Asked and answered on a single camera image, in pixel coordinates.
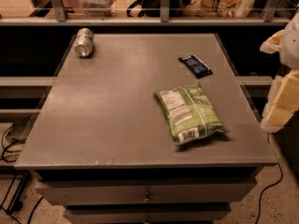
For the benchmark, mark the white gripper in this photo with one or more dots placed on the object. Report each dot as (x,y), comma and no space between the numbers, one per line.
(291,48)

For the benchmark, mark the green jalapeno chip bag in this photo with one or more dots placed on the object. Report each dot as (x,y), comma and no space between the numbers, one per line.
(190,114)

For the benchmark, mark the black bag behind railing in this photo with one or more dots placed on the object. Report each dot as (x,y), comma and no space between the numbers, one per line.
(155,0)

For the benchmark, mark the green 7up can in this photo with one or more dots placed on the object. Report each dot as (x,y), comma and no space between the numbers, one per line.
(83,45)

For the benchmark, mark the dark blue snack wrapper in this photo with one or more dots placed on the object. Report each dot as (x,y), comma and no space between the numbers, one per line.
(196,66)

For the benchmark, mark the grey drawer cabinet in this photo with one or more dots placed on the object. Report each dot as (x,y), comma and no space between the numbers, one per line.
(102,121)

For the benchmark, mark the clear plastic container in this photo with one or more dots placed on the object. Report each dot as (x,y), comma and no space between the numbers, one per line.
(101,8)

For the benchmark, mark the upper grey drawer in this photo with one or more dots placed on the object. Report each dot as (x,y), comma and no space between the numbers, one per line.
(133,192)

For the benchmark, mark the grey drawer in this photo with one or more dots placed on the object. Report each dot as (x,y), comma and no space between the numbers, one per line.
(133,192)
(150,213)

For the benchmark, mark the lower grey drawer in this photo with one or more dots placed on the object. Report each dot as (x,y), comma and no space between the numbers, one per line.
(150,213)

